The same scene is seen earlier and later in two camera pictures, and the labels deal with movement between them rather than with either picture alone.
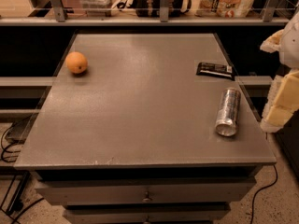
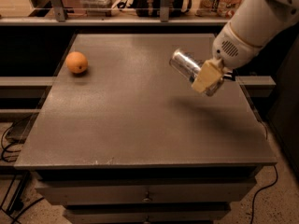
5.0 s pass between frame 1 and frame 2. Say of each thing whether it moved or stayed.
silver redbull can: moved
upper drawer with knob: stayed
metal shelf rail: stayed
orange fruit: stayed
